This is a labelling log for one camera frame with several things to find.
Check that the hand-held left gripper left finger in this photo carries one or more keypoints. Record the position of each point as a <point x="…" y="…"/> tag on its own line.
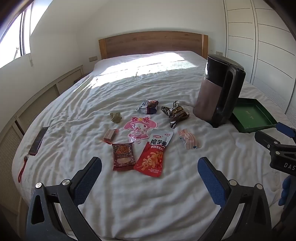
<point x="89" y="178"/>

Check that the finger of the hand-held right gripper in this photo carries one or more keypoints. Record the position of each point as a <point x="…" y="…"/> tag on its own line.
<point x="285" y="129"/>
<point x="268" y="141"/>

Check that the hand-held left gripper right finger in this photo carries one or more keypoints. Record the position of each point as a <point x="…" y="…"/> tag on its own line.
<point x="211" y="180"/>

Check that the green tray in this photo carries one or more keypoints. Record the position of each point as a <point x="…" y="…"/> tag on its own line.
<point x="252" y="115"/>

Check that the dark red noodle snack packet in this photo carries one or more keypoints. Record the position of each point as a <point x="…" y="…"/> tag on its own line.
<point x="122" y="157"/>

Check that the pink striped snack packet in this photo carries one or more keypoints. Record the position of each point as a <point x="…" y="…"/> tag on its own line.
<point x="189" y="140"/>

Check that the small brown wafer packet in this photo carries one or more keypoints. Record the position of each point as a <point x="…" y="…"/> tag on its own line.
<point x="109" y="135"/>

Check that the large red snack packet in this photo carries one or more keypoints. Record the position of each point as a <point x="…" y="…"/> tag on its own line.
<point x="150" y="160"/>

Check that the olive green pastry packet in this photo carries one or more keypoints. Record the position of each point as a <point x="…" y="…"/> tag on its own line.
<point x="115" y="117"/>

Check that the pink character candy packet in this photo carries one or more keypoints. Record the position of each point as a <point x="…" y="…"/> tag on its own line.
<point x="138" y="128"/>

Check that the dark brown snack packet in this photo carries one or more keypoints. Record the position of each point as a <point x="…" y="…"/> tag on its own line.
<point x="175" y="114"/>

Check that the grey and brown snack packet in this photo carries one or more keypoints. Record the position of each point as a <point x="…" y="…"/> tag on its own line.
<point x="148" y="106"/>

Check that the person's right hand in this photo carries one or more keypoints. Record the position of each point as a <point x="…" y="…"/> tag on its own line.
<point x="285" y="190"/>

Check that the dark phone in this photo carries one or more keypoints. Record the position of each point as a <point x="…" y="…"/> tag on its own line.
<point x="38" y="141"/>

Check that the black and brown kettle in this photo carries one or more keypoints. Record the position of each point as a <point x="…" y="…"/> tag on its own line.
<point x="212" y="97"/>

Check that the white bed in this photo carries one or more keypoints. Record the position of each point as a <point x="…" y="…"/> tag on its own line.
<point x="92" y="97"/>

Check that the white wardrobe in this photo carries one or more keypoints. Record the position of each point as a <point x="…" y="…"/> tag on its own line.
<point x="266" y="46"/>

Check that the beige low cabinet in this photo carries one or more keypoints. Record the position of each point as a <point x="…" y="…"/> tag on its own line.
<point x="34" y="104"/>

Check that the wooden headboard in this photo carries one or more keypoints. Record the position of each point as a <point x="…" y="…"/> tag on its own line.
<point x="150" y="42"/>

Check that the window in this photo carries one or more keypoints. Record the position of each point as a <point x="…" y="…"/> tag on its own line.
<point x="11" y="41"/>

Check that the wall switch plate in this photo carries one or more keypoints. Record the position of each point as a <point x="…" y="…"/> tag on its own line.
<point x="93" y="58"/>

